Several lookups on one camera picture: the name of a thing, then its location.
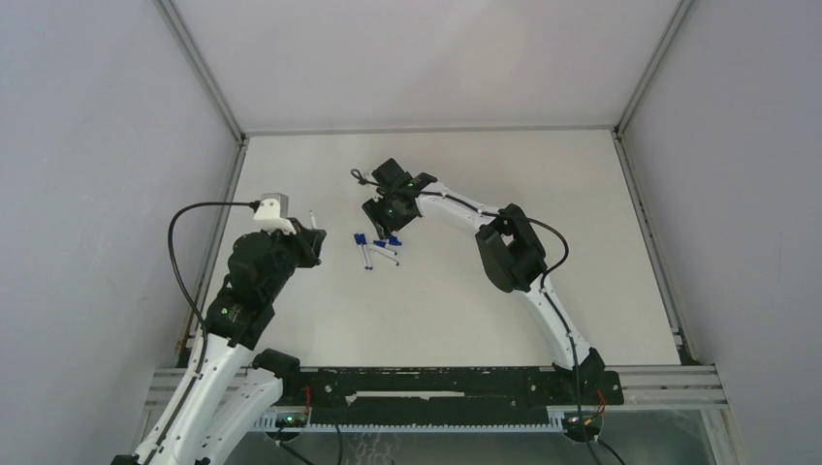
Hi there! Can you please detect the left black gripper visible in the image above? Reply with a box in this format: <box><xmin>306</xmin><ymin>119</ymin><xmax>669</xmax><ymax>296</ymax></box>
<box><xmin>263</xmin><ymin>217</ymin><xmax>324</xmax><ymax>300</ymax></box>

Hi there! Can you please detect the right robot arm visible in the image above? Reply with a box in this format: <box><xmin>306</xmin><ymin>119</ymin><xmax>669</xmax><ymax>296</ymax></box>
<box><xmin>350</xmin><ymin>158</ymin><xmax>623</xmax><ymax>414</ymax></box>

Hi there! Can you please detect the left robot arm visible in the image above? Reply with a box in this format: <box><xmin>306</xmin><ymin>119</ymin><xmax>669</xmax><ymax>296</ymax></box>
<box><xmin>113</xmin><ymin>221</ymin><xmax>327</xmax><ymax>464</ymax></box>

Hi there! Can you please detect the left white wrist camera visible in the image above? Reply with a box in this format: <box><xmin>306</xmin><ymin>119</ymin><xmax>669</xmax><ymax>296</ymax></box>
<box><xmin>253</xmin><ymin>193</ymin><xmax>297</xmax><ymax>235</ymax></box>

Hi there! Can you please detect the right black camera cable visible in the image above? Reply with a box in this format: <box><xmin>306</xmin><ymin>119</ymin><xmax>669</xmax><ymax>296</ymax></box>
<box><xmin>349</xmin><ymin>169</ymin><xmax>608</xmax><ymax>465</ymax></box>

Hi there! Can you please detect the black camera cable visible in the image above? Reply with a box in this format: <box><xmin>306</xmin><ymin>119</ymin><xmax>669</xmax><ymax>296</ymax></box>
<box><xmin>141</xmin><ymin>201</ymin><xmax>262</xmax><ymax>465</ymax></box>
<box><xmin>349</xmin><ymin>169</ymin><xmax>608</xmax><ymax>465</ymax></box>

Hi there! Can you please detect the left black camera cable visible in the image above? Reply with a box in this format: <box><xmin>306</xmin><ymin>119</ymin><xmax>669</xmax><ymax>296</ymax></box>
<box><xmin>141</xmin><ymin>201</ymin><xmax>262</xmax><ymax>465</ymax></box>

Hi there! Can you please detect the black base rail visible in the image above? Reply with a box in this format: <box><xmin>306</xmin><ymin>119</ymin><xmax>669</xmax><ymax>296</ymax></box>
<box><xmin>276</xmin><ymin>366</ymin><xmax>624</xmax><ymax>427</ymax></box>

